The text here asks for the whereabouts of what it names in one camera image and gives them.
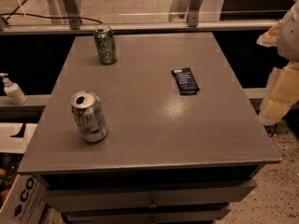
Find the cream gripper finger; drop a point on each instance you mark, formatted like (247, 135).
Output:
(270, 37)
(282, 92)

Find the white green 7up can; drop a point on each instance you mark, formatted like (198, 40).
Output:
(89, 116)

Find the green soda can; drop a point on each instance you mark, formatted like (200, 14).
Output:
(105, 44)

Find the dark blue snack bar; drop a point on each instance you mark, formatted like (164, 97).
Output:
(186, 82)

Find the grey drawer cabinet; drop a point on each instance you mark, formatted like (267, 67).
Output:
(167, 158)

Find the grey metal railing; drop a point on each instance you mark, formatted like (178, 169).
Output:
(79, 17)

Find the white pump lotion bottle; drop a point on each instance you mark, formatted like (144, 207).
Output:
(13, 91)

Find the white tissue box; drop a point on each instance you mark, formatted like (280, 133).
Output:
(15, 137)

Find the white cardboard box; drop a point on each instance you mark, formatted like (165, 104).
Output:
(23, 204)

